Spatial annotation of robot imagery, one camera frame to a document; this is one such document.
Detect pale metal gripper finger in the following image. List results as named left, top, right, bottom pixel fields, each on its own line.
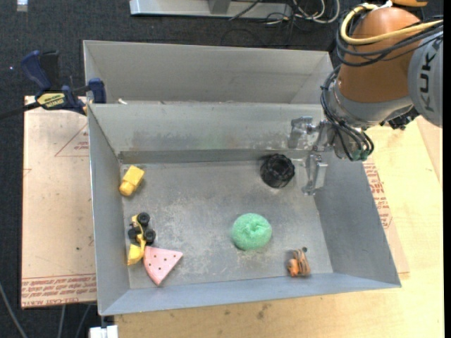
left=288, top=115, right=315, bottom=150
left=301, top=152, right=330, bottom=196

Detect green round scrub sponge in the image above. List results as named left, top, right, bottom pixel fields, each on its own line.
left=231, top=212, right=273, bottom=251

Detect orange striped toy tiger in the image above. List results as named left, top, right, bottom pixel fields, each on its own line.
left=285, top=247, right=312, bottom=278

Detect grey metal bin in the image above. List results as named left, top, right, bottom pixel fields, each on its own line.
left=82, top=39, right=402, bottom=317

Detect yellow toy block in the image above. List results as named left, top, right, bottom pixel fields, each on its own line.
left=118, top=165, right=146, bottom=198

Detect pink wedge with dots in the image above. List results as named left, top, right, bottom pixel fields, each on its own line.
left=142, top=246, right=184, bottom=287

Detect yellow toy truck, black wheels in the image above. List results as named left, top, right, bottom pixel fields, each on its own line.
left=126, top=212, right=157, bottom=267

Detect brown cardboard board, red print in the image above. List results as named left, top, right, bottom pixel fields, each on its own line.
left=20, top=95, right=412, bottom=310

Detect black ribbed ring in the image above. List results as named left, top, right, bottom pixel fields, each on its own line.
left=259, top=153, right=296, bottom=189

